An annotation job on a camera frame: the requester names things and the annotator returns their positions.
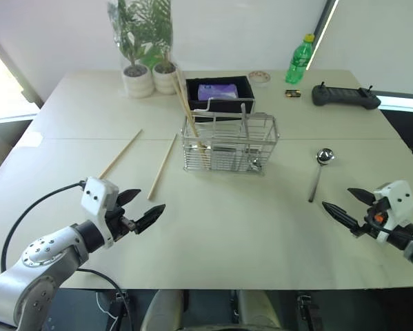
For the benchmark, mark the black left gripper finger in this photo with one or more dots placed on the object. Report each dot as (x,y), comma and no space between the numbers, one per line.
(151,217)
(130,195)

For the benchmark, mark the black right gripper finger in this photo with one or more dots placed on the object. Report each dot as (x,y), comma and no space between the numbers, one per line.
(364,197)
(342,214)

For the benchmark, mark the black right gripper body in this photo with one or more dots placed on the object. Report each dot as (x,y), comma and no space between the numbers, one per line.
(375,219)

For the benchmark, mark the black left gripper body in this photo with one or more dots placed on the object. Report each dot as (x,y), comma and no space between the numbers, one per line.
(118,222)

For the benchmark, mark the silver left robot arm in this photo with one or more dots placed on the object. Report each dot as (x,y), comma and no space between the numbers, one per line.
(37,272)

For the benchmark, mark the wooden chopstick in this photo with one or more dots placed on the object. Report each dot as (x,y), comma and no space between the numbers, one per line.
(182,93)
(162,167)
(189,117)
(120,154)

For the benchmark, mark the steel spoon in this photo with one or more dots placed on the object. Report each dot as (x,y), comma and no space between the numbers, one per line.
(246,134)
(321,162)

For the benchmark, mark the grey rounded shape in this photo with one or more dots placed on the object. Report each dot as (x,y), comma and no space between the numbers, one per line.
(161,310)
(259,310)

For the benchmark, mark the dark grey remote controller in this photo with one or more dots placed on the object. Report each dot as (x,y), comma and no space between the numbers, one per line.
(344,96)

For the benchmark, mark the potted plant white ribbed pot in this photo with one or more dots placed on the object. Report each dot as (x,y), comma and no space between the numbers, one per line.
(137,81)
(164,79)

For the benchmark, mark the black and gold battery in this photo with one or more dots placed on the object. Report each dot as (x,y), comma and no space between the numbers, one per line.
(293,93)

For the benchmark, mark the purple tissue packet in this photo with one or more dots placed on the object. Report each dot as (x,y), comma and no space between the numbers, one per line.
(218,92)

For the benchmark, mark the green plastic bottle yellow cap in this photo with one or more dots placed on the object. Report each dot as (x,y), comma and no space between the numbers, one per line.
(297,62)

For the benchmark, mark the black rectangular box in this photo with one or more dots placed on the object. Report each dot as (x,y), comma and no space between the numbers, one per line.
(249,93)

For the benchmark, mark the small patterned ceramic bowl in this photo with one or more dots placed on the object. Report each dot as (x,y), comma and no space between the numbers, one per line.
(259,76)

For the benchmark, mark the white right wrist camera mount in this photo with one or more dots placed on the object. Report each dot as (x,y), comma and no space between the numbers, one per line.
(397,198)

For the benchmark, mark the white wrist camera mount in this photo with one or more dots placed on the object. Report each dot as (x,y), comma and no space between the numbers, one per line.
(397,198)
(97,196)

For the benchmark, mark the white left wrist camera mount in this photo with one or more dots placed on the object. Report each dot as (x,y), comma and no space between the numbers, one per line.
(97,196)

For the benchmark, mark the black metal bracket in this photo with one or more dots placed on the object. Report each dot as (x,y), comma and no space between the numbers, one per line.
(309,310)

